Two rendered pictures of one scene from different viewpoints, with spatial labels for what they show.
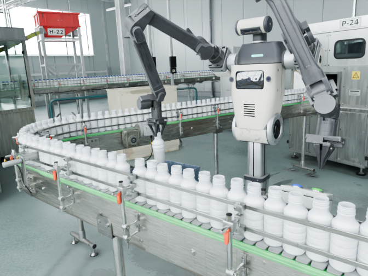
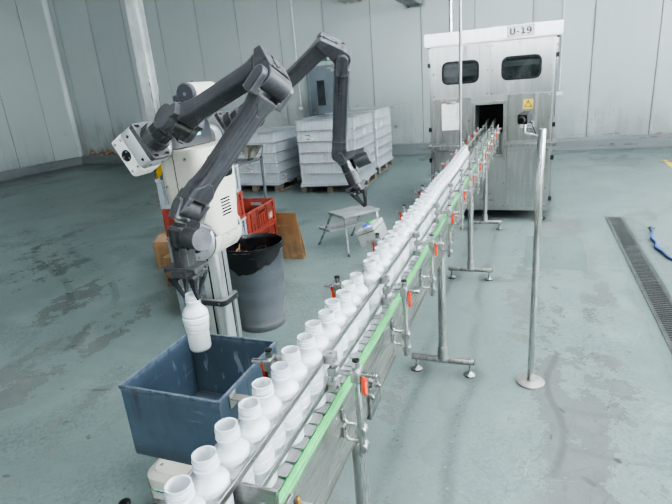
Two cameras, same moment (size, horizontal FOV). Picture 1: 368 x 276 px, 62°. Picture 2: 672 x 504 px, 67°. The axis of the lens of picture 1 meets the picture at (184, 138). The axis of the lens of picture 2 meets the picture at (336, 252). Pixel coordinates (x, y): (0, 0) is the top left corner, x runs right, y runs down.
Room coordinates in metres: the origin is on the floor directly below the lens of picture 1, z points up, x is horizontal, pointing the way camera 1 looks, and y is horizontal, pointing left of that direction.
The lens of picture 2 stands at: (1.65, 1.46, 1.66)
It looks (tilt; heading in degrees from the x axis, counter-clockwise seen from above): 18 degrees down; 252
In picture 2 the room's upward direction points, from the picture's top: 5 degrees counter-clockwise
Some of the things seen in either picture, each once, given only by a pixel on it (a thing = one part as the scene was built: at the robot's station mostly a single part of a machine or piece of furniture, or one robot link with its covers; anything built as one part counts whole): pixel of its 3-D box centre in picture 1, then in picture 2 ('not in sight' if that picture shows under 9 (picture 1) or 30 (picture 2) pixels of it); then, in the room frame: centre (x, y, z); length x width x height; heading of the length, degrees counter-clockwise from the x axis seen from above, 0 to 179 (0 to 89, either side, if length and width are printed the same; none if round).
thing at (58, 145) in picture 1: (60, 157); (285, 403); (1.50, 0.63, 1.08); 0.06 x 0.06 x 0.17
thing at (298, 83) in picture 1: (299, 81); not in sight; (4.61, -1.74, 1.22); 0.23 x 0.04 x 0.32; 32
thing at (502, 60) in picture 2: not in sight; (493, 123); (-2.36, -4.02, 1.05); 1.60 x 1.40 x 2.10; 50
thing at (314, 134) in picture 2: not in sight; (338, 151); (-1.23, -6.73, 0.59); 1.24 x 1.03 x 1.17; 53
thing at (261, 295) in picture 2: not in sight; (257, 283); (1.13, -2.02, 0.32); 0.45 x 0.45 x 0.64
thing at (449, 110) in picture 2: not in sight; (451, 116); (-1.55, -3.69, 1.22); 0.23 x 0.03 x 0.32; 140
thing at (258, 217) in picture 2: not in sight; (243, 216); (1.01, -3.18, 0.55); 0.61 x 0.41 x 0.22; 53
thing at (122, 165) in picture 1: (123, 174); (358, 302); (1.20, 0.26, 1.08); 0.06 x 0.06 x 0.17
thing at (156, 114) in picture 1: (156, 114); (184, 257); (1.63, 0.14, 1.26); 0.10 x 0.07 x 0.07; 142
